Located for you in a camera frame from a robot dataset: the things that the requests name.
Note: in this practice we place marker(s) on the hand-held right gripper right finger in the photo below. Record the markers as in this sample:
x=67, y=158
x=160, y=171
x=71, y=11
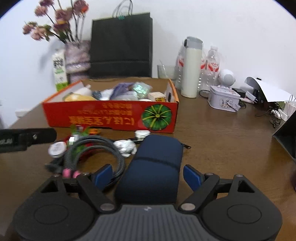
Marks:
x=192, y=177

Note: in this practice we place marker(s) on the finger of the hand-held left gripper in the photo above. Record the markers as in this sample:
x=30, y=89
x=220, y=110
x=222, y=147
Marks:
x=42, y=136

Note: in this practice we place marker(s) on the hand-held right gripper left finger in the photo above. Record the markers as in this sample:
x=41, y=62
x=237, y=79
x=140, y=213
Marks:
x=103, y=176

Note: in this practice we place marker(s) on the navy zip case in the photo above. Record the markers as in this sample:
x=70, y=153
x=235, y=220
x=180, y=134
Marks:
x=150, y=171

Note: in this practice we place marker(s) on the yellow sponge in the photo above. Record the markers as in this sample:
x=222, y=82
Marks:
x=77, y=97

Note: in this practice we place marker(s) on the red cardboard box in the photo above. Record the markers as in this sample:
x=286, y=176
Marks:
x=111, y=115

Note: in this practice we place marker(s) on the yellow white power adapter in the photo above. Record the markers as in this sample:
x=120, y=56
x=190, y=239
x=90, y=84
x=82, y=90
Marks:
x=157, y=96

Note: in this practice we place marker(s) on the purple woven pouch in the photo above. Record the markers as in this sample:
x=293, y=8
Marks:
x=121, y=89

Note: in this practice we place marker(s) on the iridescent plastic bag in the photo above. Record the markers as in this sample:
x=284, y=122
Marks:
x=142, y=90

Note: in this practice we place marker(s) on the wooden desktop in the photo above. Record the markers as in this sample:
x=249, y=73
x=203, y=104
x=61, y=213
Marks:
x=231, y=143

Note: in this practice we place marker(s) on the small round white lid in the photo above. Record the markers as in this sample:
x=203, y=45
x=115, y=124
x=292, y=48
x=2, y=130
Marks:
x=57, y=149

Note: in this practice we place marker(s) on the pink plug pair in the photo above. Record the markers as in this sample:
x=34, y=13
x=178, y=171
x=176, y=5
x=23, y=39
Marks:
x=70, y=173

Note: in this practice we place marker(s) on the green red toy plant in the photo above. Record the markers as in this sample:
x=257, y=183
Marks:
x=79, y=132

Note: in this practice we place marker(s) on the crumpled white tissue ball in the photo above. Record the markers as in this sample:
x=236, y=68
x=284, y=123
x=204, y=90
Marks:
x=126, y=147

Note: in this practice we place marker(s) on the white green milk carton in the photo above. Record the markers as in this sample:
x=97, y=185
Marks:
x=59, y=69

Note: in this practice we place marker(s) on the pale printed tin box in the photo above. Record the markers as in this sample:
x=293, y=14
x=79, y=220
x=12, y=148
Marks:
x=222, y=98

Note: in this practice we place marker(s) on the purple textured vase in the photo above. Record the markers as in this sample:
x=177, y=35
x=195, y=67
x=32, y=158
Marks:
x=77, y=58

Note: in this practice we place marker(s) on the pink white pen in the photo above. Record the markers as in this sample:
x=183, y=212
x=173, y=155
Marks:
x=247, y=100

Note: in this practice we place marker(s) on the black desk device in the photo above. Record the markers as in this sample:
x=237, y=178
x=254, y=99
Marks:
x=259, y=98

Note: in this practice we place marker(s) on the round white speaker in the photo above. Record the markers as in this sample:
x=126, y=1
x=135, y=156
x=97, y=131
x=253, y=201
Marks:
x=226, y=77

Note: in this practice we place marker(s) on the cream thermos with grey lid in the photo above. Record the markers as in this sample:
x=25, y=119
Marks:
x=190, y=69

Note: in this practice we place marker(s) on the clear glass cup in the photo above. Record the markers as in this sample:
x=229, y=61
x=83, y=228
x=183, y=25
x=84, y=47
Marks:
x=166, y=72

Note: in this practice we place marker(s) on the clear plastic water bottle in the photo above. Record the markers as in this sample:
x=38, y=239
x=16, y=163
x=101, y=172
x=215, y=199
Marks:
x=211, y=67
x=180, y=67

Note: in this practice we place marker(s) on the black paper bag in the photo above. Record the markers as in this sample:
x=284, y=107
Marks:
x=121, y=46

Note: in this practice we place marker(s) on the white paper bag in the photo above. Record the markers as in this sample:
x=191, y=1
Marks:
x=291, y=107

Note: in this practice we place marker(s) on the dried pink flowers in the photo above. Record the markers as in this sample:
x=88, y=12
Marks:
x=61, y=16

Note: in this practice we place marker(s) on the green binder clip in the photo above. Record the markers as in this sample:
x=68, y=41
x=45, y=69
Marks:
x=121, y=17

